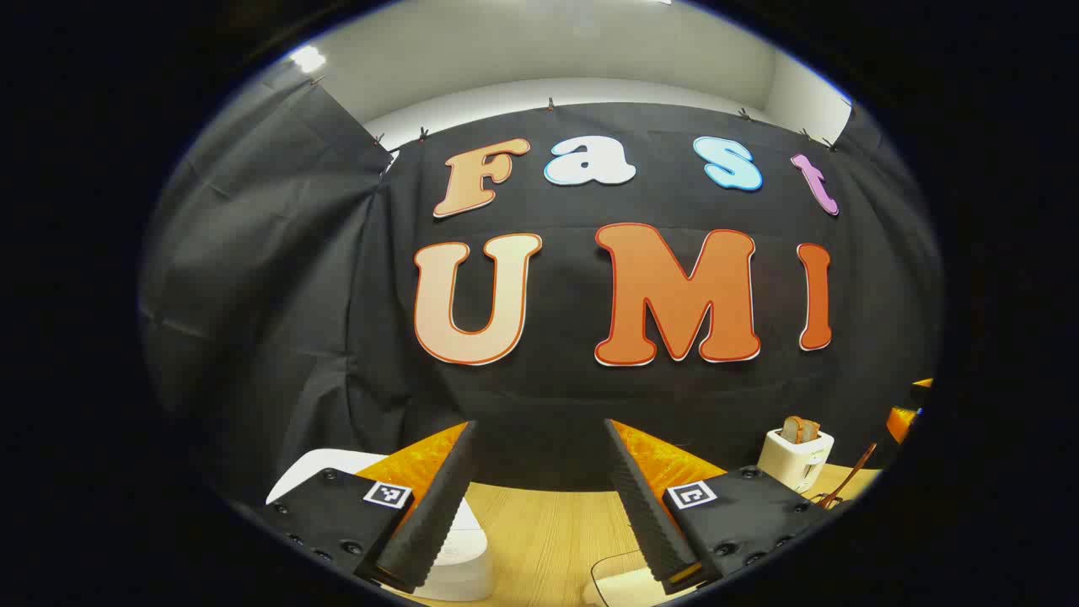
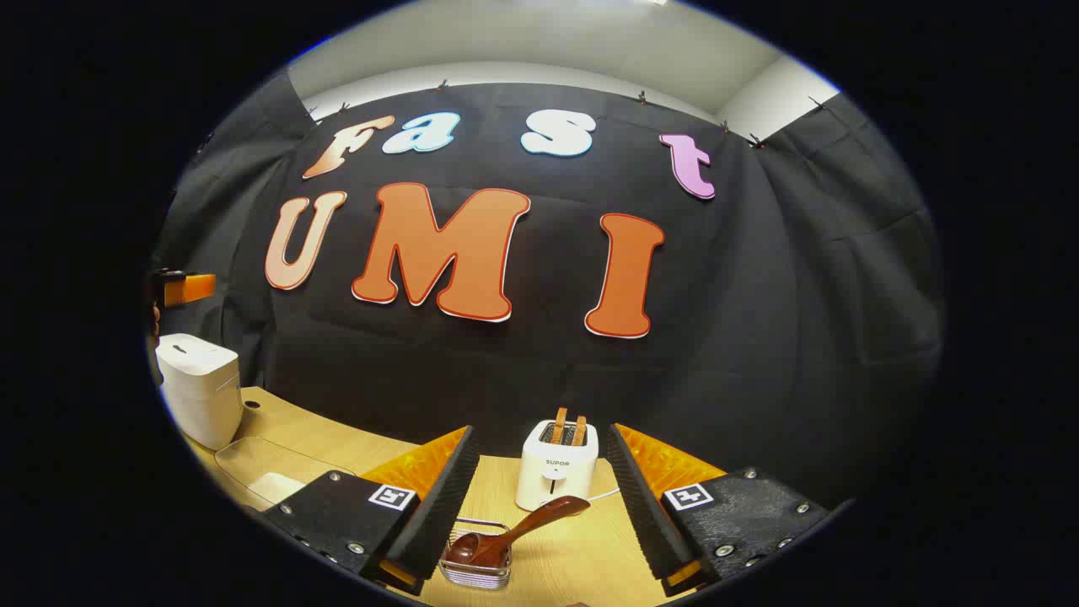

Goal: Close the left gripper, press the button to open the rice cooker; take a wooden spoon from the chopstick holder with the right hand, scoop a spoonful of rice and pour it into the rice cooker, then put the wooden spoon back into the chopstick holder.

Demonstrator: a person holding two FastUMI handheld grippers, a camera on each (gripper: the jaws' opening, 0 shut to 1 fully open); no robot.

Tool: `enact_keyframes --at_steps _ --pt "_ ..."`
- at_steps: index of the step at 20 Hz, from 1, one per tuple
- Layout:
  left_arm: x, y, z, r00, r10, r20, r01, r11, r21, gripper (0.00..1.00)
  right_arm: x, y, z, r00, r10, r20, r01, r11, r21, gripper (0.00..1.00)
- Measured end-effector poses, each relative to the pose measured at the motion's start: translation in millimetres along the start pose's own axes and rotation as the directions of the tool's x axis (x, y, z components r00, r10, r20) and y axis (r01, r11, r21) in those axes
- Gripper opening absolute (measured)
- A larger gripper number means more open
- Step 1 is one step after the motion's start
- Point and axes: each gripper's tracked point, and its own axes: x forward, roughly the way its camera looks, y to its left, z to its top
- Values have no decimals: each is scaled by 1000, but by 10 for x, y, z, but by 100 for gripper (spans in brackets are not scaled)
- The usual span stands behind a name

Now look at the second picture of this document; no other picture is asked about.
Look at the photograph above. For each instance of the brown wooden spoon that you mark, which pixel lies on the brown wooden spoon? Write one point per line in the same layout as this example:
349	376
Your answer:
539	516

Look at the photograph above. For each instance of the white toaster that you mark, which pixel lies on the white toaster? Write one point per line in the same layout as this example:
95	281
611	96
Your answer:
552	480

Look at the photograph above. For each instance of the clear plastic container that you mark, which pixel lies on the clear plastic container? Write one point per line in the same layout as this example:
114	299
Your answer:
253	459

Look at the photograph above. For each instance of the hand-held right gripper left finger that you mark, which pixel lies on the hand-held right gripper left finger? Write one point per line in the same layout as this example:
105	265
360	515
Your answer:
438	506

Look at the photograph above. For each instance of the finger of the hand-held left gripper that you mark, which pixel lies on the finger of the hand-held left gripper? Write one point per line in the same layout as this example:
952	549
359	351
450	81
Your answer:
190	288

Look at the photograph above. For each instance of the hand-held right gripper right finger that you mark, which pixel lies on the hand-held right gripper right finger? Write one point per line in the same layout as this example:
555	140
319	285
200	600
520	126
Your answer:
645	506

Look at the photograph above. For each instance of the black backdrop cloth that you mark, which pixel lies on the black backdrop cloth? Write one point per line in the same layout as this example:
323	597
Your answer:
548	371

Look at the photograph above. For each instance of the brown toast slice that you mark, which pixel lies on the brown toast slice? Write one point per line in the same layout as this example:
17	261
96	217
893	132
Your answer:
579	431
559	426

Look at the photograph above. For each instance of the white rice cooker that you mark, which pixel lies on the white rice cooker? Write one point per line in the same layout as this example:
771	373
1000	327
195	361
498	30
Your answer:
198	388

